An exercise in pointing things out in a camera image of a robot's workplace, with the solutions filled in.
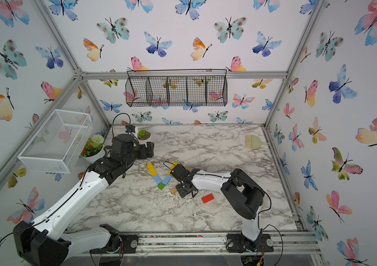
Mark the red block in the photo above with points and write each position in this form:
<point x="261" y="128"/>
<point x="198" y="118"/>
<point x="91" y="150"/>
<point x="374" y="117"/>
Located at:
<point x="207" y="198"/>

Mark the yellow block long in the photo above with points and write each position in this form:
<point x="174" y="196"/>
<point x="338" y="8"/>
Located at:
<point x="171" y="167"/>
<point x="152" y="169"/>

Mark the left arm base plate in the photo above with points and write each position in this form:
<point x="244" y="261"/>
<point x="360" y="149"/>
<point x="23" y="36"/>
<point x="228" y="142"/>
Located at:
<point x="123" y="244"/>

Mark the aluminium front rail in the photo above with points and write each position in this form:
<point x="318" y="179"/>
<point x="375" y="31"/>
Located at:
<point x="217" y="243"/>

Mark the black wire wall basket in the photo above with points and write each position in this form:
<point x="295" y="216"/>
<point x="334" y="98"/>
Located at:
<point x="176" y="88"/>

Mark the small potted succulent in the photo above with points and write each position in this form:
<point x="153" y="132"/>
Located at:
<point x="143" y="134"/>

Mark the green hand brush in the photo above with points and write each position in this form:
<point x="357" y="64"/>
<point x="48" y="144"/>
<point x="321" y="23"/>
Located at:
<point x="254" y="142"/>

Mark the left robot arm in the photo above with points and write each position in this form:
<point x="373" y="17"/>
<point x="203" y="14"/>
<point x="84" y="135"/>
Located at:
<point x="44" y="242"/>

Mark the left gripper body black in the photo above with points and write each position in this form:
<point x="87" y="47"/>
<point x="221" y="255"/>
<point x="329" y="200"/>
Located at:
<point x="130" y="159"/>

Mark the green small block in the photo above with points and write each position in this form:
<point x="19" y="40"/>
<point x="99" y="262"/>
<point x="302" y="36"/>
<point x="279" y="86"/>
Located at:
<point x="161" y="186"/>

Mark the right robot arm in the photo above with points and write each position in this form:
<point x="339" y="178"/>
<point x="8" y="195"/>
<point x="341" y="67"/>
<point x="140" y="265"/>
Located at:
<point x="242" y="193"/>

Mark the white pot flowering plant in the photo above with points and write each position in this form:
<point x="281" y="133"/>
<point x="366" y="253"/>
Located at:
<point x="93" y="149"/>

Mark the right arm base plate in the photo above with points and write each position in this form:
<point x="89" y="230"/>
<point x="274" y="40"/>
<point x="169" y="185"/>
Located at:
<point x="248" y="242"/>

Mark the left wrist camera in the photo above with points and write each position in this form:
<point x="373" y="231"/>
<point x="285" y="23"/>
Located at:
<point x="131" y="129"/>

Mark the white mesh wall basket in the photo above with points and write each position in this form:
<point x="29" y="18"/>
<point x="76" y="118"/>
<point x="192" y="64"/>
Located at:
<point x="58" y="143"/>

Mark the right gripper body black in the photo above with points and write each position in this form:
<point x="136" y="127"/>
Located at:
<point x="180" y="190"/>

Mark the blue block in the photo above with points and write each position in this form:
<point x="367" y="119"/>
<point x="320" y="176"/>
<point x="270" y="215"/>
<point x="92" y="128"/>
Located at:
<point x="157" y="179"/>
<point x="167" y="179"/>

